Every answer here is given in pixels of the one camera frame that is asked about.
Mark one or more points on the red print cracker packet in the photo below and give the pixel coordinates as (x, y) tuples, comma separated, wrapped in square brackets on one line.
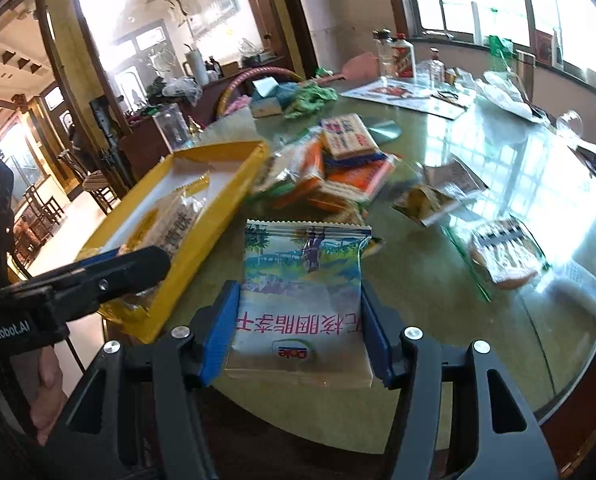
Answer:
[(348, 135)]

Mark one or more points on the person's left hand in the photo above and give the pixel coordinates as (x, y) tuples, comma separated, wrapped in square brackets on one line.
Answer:
[(47, 387)]

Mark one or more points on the translucent paper bag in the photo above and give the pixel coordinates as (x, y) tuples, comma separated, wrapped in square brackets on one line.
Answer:
[(230, 130)]

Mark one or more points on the orange snack packet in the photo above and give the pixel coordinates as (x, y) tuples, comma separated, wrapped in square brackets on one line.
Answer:
[(305, 160), (358, 180)]

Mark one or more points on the round silver lid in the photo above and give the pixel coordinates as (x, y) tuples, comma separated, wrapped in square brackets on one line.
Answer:
[(385, 131)]

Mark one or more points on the wooden sideboard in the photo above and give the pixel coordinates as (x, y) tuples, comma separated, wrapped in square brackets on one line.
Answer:
[(143, 135)]

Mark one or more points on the printed paper mat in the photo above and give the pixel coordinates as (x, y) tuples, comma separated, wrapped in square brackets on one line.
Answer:
[(403, 96)]

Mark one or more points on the pink hoop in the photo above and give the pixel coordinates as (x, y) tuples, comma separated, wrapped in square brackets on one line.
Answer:
[(238, 81)]

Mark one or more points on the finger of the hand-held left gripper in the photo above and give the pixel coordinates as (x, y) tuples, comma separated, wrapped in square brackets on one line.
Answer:
[(128, 267)]

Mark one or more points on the clear green-edged cookie packet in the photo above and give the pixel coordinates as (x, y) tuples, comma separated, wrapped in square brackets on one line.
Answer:
[(508, 255)]

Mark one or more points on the wine glass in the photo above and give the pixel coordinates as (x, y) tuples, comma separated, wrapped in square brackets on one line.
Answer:
[(572, 122)]

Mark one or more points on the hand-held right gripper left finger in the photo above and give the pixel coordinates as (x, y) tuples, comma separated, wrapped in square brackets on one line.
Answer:
[(220, 330)]

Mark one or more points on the clear glass bottle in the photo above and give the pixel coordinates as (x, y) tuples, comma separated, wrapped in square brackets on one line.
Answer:
[(384, 57)]

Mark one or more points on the small glass bottle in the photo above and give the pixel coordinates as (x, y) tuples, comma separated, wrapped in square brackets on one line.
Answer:
[(435, 70)]

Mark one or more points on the blue white box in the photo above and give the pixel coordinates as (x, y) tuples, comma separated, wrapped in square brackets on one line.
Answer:
[(268, 105)]

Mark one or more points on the pink fly swatter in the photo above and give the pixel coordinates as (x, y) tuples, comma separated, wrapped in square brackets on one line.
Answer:
[(363, 65)]

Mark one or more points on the framed wall picture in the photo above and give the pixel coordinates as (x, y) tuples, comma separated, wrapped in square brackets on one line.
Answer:
[(210, 2)]

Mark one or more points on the yellow cardboard box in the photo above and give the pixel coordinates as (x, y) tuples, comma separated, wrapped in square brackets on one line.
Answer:
[(223, 195)]

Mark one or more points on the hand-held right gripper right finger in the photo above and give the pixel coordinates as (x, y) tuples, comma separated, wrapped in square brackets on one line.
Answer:
[(376, 332)]

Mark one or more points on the crumpled plastic bag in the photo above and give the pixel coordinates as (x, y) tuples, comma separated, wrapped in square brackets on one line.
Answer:
[(183, 90)]

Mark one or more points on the white yellow snack packet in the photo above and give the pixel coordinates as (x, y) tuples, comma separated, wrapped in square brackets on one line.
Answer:
[(168, 220)]

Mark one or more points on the clear glass cup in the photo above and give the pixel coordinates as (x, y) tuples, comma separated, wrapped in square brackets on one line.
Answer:
[(170, 127)]

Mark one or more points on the white blue snack packet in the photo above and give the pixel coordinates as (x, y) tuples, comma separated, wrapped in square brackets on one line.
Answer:
[(298, 285)]

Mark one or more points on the white plastic bag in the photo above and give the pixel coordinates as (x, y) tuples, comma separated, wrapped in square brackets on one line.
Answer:
[(505, 92)]

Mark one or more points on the clear packet of yellow snacks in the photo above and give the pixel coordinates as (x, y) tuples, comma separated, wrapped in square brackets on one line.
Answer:
[(423, 202)]

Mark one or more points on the green crochet cloth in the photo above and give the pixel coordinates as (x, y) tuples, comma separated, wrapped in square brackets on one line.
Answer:
[(310, 99)]

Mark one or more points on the green plastic bag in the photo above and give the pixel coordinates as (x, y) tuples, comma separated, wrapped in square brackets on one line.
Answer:
[(498, 50)]

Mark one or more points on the white thermos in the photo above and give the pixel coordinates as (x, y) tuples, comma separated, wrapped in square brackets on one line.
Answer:
[(198, 70)]

